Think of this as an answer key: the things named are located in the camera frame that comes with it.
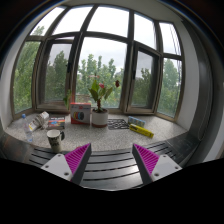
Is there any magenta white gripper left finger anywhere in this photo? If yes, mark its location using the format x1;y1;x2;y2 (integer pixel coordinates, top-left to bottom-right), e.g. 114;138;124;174
42;143;92;185

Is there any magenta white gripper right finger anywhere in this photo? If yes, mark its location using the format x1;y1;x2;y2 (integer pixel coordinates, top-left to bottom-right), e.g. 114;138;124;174
132;144;181;185

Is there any clear plastic water bottle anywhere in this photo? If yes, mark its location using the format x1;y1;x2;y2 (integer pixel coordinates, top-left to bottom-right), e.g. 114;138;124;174
22;114;33;143

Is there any white mug with black text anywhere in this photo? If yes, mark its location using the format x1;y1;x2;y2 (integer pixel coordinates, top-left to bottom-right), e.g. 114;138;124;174
47;130;65;153

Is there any dark slatted radiator cover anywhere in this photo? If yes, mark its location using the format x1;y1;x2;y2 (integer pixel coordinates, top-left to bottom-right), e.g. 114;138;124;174
0;132;199;191

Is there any yellow long box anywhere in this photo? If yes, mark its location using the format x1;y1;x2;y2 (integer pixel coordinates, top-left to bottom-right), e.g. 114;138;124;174
129;124;154;138

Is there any dark colourful flat box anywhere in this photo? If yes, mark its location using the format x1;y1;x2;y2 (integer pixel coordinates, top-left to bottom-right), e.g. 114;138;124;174
47;116;65;130

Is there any light blue small box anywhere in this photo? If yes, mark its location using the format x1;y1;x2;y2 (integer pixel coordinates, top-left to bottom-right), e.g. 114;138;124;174
128;116;146;127

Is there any red white filament box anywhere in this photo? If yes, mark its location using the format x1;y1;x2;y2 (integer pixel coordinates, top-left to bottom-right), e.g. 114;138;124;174
70;103;91;125

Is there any plastic wrapped package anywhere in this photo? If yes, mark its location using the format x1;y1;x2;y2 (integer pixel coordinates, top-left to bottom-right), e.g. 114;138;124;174
29;111;49;131

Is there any black patterned trivet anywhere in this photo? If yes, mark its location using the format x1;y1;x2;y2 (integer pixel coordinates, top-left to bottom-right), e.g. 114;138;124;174
108;119;129;130

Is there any potted plant in white pot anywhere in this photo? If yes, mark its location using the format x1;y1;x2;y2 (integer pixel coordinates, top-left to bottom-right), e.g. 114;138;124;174
89;75;120;128

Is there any dark framed bay window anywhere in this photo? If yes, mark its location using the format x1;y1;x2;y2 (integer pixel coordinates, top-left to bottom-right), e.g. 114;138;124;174
11;2;182;118

